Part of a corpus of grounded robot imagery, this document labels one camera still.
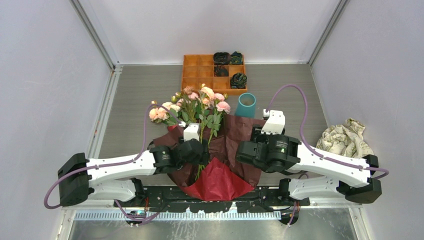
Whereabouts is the pink flower bouquet red wrap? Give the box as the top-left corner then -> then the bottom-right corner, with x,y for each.
148,85 -> 231,175

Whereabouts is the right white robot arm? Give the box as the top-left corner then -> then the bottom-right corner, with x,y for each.
235,125 -> 382,206

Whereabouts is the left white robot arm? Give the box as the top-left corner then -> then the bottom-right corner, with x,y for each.
57,139 -> 210,207

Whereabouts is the teal vase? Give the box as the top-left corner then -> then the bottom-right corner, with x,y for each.
234,92 -> 257,118

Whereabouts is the dark green rolled sock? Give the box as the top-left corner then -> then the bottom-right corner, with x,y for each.
229,72 -> 248,89

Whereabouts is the crumpled printed cloth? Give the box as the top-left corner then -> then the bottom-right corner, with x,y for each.
316,118 -> 375,159

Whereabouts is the small electronics board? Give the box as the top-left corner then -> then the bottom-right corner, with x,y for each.
128,210 -> 147,220

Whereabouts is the orange compartment tray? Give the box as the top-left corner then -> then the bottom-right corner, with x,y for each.
181,54 -> 248,96

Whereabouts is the black rolled sock top left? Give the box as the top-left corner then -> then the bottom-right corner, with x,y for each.
212,52 -> 232,66

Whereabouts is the dark teal rolled sock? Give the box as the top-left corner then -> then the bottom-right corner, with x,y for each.
230,51 -> 244,65

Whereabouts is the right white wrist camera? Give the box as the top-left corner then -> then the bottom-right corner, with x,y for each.
261,109 -> 286,135

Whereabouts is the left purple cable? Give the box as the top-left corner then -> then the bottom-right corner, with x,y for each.
43,103 -> 186,210

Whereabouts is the purple cable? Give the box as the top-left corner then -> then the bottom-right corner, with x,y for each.
263,84 -> 390,180
43,103 -> 186,210

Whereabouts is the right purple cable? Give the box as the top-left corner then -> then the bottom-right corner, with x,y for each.
263,84 -> 390,180

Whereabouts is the perforated metal rail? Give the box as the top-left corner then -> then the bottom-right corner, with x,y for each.
73,209 -> 282,221

